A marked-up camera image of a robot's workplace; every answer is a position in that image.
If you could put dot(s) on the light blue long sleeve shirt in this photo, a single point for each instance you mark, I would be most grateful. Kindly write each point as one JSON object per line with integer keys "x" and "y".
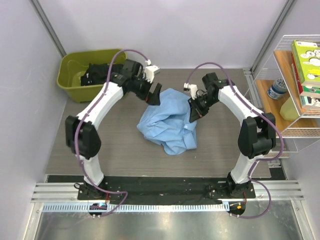
{"x": 168, "y": 124}

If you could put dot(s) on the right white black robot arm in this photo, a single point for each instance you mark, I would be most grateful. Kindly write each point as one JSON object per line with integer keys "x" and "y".
{"x": 256, "y": 137}

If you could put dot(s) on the green book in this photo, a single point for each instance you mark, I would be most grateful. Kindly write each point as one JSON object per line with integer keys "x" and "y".
{"x": 306, "y": 55}

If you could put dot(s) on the red book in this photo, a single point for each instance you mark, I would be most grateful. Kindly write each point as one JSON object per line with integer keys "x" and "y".
{"x": 296, "y": 75}

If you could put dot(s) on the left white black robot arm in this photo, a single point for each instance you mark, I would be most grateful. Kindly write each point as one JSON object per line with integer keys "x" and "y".
{"x": 81, "y": 131}

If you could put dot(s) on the blue white ceramic cup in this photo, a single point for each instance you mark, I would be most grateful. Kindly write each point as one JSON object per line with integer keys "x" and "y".
{"x": 278, "y": 89}

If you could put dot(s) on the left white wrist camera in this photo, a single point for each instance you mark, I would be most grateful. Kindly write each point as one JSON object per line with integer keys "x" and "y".
{"x": 150, "y": 71}

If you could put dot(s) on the teal book stack bottom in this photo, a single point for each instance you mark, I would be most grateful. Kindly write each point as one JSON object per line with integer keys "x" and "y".
{"x": 310, "y": 97}

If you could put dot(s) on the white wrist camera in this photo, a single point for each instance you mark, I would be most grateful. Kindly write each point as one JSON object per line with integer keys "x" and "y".
{"x": 150, "y": 71}
{"x": 192, "y": 89}

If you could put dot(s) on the pale yellow green object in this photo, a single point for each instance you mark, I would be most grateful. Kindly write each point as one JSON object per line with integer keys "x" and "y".
{"x": 288, "y": 110}

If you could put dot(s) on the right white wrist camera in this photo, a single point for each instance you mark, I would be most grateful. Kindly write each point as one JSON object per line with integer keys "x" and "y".
{"x": 192, "y": 89}

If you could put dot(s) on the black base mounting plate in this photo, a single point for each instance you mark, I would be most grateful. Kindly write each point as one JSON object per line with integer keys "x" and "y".
{"x": 152, "y": 190}

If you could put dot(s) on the black clothes in bin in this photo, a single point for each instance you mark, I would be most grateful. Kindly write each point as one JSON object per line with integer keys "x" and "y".
{"x": 96, "y": 74}

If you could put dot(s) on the white wire shelf rack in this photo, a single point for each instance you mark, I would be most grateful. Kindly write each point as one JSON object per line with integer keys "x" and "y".
{"x": 279, "y": 65}

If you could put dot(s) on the olive green plastic bin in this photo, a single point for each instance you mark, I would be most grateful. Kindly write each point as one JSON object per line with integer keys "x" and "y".
{"x": 74, "y": 65}

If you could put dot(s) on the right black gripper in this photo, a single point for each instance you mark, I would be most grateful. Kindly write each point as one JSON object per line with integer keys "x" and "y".
{"x": 197, "y": 112}

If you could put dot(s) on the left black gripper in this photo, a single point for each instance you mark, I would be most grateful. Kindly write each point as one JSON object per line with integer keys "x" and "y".
{"x": 152, "y": 98}

